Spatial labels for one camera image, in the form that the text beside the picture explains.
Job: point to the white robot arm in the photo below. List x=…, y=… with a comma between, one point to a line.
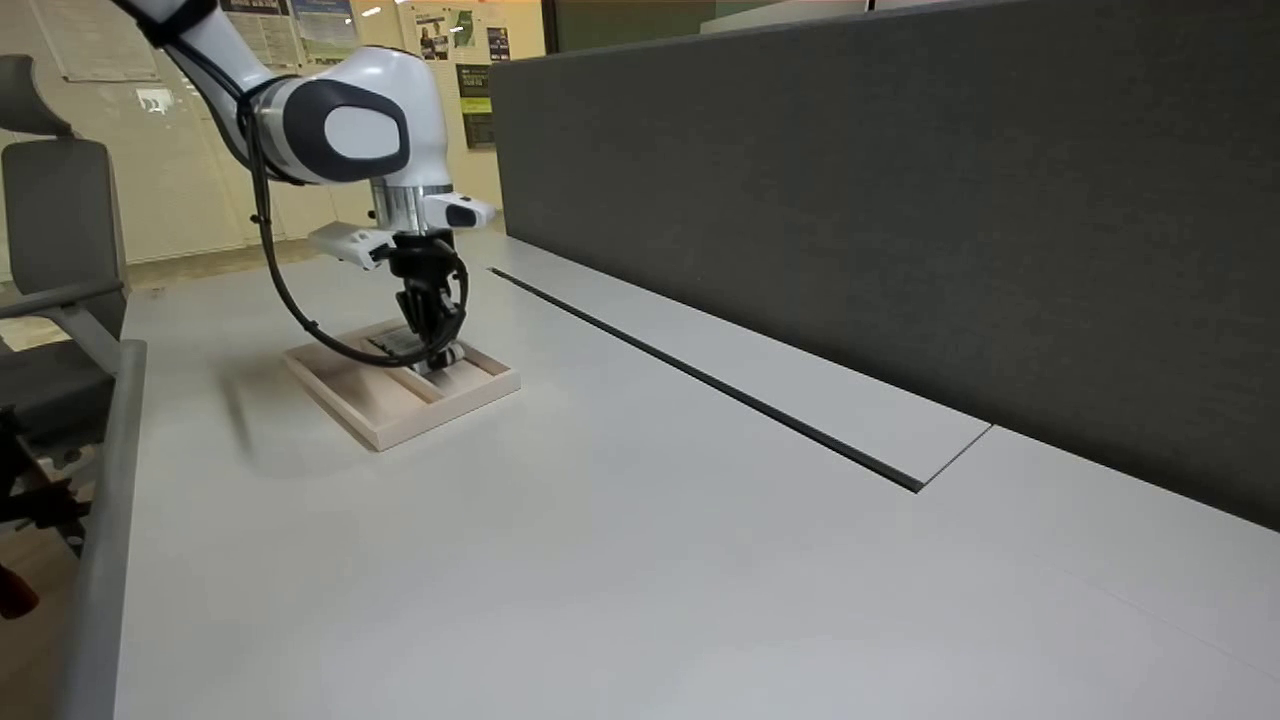
x=379, y=120

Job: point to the wooden two-compartment tray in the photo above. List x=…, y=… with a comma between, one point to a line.
x=395, y=406

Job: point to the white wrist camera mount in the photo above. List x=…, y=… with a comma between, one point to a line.
x=402, y=213

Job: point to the wall posters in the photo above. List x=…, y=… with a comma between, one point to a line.
x=457, y=36

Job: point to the grey partition panel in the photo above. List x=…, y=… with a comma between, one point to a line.
x=1054, y=213

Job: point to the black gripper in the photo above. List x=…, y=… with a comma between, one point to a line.
x=433, y=293

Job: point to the grey office chair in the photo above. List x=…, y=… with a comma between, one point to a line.
x=66, y=253

